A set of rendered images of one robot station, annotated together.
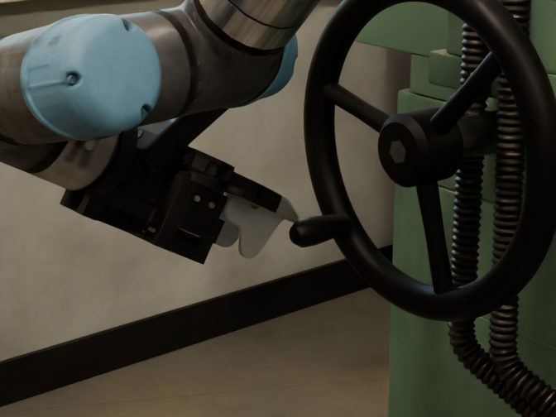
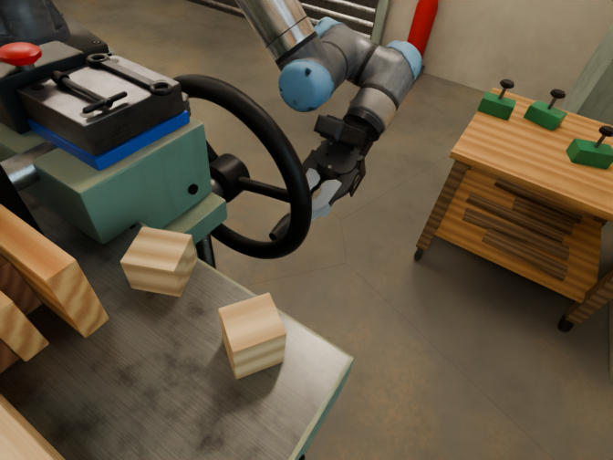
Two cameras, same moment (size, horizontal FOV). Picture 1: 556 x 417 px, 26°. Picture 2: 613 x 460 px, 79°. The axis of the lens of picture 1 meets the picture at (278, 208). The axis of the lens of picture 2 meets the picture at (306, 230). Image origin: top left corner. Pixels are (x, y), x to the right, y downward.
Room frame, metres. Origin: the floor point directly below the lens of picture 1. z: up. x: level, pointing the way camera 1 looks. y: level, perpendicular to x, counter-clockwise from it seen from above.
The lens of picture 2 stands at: (1.38, -0.18, 1.16)
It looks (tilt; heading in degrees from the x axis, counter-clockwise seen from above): 46 degrees down; 155
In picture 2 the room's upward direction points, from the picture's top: 7 degrees clockwise
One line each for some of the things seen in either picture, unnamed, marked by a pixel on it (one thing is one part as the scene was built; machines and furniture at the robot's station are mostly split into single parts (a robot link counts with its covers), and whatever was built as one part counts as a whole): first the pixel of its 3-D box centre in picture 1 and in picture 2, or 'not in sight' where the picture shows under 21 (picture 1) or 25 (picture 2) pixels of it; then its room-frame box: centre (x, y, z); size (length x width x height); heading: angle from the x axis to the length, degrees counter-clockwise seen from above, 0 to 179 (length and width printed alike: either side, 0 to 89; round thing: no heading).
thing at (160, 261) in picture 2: not in sight; (161, 261); (1.17, -0.21, 0.92); 0.04 x 0.04 x 0.03; 62
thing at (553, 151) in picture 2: not in sight; (536, 195); (0.72, 1.05, 0.32); 0.66 x 0.57 x 0.64; 38
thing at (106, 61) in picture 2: not in sight; (129, 73); (1.03, -0.20, 1.00); 0.10 x 0.02 x 0.01; 37
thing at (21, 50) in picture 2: not in sight; (19, 53); (1.01, -0.28, 1.02); 0.03 x 0.03 x 0.01
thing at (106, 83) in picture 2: not in sight; (85, 92); (1.02, -0.24, 0.99); 0.13 x 0.11 x 0.06; 37
